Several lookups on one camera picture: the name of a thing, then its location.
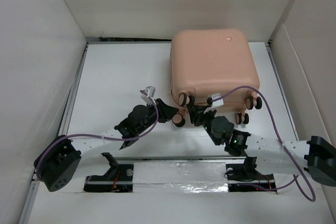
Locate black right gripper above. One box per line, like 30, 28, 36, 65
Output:
186, 104, 221, 146

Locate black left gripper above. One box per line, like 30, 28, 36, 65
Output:
136, 99, 177, 135

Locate pink hard-shell suitcase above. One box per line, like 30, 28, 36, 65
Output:
170, 28, 262, 124

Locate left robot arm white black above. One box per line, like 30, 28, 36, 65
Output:
34, 99, 178, 192

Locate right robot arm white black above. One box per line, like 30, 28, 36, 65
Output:
187, 105, 335, 187

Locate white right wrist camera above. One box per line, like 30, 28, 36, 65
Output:
206, 93, 224, 112

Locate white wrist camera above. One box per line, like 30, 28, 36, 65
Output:
140, 86, 156, 105
206, 93, 224, 112

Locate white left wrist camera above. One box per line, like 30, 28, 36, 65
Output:
140, 86, 156, 105

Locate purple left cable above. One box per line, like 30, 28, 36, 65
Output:
35, 91, 160, 183

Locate purple cable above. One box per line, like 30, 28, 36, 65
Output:
35, 91, 160, 183
209, 85, 317, 202

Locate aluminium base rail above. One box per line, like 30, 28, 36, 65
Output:
31, 153, 289, 193

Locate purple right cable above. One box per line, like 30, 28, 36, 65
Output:
209, 85, 317, 202

